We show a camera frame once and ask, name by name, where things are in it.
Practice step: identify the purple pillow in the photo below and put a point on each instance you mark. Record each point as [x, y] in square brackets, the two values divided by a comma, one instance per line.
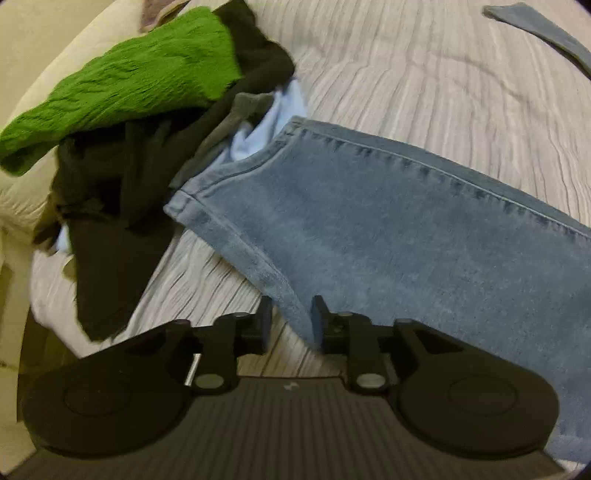
[154, 14]

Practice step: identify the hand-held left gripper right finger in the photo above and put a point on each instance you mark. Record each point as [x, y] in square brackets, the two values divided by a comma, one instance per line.
[317, 323]

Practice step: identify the grey folded pants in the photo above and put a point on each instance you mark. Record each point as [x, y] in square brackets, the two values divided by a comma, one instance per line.
[549, 32]

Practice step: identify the light blue garment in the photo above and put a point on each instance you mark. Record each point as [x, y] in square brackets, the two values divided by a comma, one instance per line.
[259, 138]

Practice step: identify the cream cushion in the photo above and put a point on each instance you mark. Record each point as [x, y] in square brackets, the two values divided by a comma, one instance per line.
[27, 50]

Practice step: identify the black garment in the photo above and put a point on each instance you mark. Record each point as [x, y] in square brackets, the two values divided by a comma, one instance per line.
[115, 258]

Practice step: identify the blue denim jeans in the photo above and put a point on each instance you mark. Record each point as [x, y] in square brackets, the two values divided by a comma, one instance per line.
[369, 221]

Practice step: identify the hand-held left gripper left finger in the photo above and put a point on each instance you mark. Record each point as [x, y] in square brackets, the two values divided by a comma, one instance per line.
[266, 323]

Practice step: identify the dark grey garment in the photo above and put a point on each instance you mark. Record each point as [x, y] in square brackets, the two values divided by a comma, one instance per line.
[240, 108]

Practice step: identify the green knit sweater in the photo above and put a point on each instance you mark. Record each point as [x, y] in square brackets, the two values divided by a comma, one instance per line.
[120, 87]

